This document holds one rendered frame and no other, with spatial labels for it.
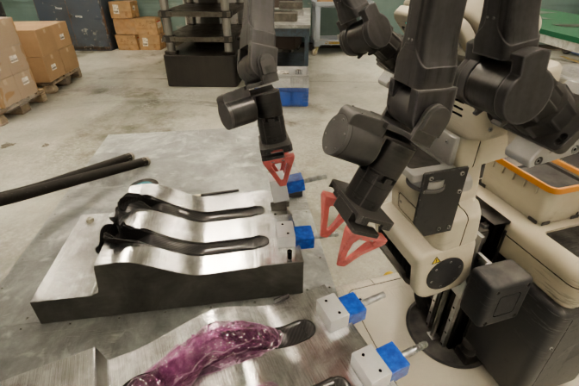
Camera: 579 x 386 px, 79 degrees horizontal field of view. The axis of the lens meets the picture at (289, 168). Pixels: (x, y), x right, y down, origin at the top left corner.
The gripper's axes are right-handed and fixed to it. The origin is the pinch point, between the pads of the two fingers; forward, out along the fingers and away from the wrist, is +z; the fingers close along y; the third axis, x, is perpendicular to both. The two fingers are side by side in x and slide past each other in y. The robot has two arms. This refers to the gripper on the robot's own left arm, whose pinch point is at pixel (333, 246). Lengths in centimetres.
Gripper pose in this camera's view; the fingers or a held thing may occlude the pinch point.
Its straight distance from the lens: 58.1
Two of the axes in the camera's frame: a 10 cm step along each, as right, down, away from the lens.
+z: -4.2, 8.4, 3.4
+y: 2.9, 4.8, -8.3
